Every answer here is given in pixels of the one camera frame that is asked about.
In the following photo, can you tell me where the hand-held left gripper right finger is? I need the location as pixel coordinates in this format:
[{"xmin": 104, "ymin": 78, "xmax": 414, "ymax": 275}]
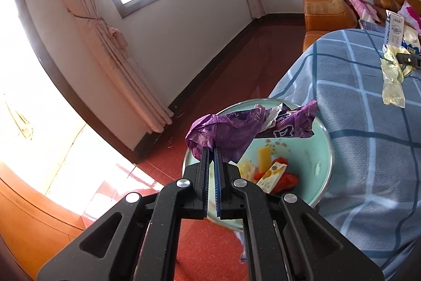
[{"xmin": 213, "ymin": 146, "xmax": 385, "ymax": 281}]

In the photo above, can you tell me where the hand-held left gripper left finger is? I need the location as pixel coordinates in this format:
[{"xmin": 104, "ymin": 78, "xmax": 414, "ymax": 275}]
[{"xmin": 36, "ymin": 147, "xmax": 212, "ymax": 281}]

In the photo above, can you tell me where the pale yellow wrapper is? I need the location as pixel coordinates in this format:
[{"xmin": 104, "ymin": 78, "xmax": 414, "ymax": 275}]
[{"xmin": 380, "ymin": 46, "xmax": 415, "ymax": 109}]

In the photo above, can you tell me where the yellow sponge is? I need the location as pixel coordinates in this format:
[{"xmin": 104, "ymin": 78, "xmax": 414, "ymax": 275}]
[{"xmin": 258, "ymin": 146, "xmax": 273, "ymax": 171}]

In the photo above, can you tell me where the purple wrapper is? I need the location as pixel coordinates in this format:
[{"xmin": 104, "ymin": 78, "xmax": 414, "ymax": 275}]
[{"xmin": 185, "ymin": 99, "xmax": 319, "ymax": 161}]

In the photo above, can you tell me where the green bear print bin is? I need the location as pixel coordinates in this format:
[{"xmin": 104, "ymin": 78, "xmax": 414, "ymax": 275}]
[{"xmin": 182, "ymin": 98, "xmax": 333, "ymax": 230}]

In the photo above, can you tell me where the blue and white carton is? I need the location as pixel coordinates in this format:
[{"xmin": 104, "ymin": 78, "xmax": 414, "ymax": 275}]
[{"xmin": 399, "ymin": 27, "xmax": 421, "ymax": 53}]

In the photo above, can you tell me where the white milk carton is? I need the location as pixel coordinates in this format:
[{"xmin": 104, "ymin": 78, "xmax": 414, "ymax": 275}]
[{"xmin": 383, "ymin": 12, "xmax": 407, "ymax": 48}]

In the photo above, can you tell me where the yellow crumpled wrapper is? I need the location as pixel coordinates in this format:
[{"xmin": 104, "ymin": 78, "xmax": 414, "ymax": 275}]
[{"xmin": 238, "ymin": 160, "xmax": 258, "ymax": 182}]

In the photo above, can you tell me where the pink floral pillow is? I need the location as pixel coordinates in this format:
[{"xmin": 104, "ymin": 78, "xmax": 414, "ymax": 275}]
[{"xmin": 398, "ymin": 0, "xmax": 421, "ymax": 28}]

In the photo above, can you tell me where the white and yellow packet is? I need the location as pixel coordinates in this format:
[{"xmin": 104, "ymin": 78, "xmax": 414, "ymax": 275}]
[{"xmin": 256, "ymin": 161, "xmax": 288, "ymax": 193}]

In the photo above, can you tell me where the red plastic bag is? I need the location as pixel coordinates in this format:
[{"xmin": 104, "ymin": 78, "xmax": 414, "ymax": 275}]
[{"xmin": 253, "ymin": 166, "xmax": 300, "ymax": 195}]

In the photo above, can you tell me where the blue plaid tablecloth table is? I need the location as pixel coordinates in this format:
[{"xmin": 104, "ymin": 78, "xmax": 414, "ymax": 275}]
[{"xmin": 268, "ymin": 28, "xmax": 421, "ymax": 281}]

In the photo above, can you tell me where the orange leather armchair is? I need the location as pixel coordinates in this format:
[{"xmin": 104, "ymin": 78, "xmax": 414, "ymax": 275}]
[{"xmin": 301, "ymin": 0, "xmax": 359, "ymax": 53}]

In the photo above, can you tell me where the pink curtain with tie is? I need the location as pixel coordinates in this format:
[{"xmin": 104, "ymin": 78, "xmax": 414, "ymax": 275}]
[{"xmin": 44, "ymin": 0, "xmax": 173, "ymax": 133}]

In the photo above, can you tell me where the wooden cabinet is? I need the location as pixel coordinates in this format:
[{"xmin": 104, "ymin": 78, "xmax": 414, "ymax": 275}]
[{"xmin": 0, "ymin": 177, "xmax": 87, "ymax": 281}]

